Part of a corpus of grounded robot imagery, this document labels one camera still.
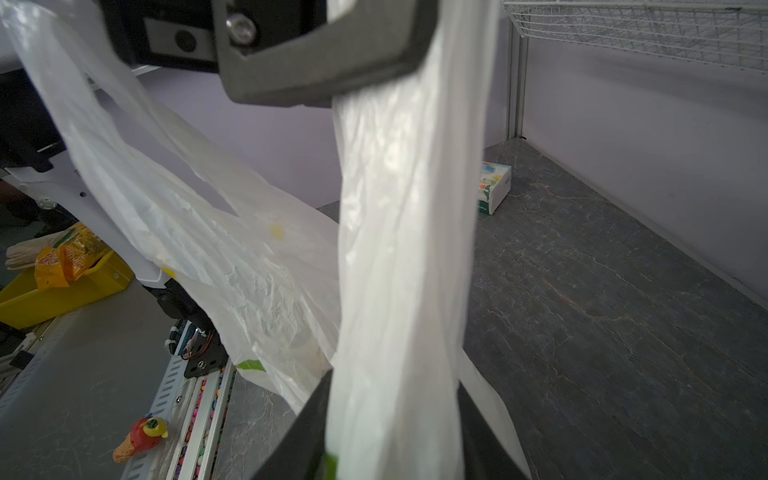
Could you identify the yellow plastic bin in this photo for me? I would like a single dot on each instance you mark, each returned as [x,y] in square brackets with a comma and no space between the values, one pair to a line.
[24,306]

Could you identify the orange snack packet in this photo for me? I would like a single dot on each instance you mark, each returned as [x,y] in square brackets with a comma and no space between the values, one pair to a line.
[68,259]

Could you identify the colourful picture card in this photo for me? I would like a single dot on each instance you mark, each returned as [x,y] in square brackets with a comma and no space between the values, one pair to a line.
[495,185]

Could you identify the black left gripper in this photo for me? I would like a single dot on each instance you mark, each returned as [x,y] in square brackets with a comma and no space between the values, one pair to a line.
[263,56]

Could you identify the white wire wall shelf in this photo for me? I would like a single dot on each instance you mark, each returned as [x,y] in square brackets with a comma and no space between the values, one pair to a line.
[723,33]

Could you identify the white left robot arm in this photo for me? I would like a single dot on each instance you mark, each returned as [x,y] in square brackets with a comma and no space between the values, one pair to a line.
[215,244]

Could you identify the white plastic bag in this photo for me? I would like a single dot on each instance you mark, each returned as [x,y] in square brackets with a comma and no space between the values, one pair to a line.
[410,152]

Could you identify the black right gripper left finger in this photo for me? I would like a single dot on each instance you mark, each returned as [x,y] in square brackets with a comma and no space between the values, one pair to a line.
[301,454]

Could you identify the toy ice cream cone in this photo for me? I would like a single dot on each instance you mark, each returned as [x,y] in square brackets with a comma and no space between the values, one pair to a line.
[145,434]

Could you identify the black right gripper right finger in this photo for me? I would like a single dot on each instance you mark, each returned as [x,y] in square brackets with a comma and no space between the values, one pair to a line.
[483,455]

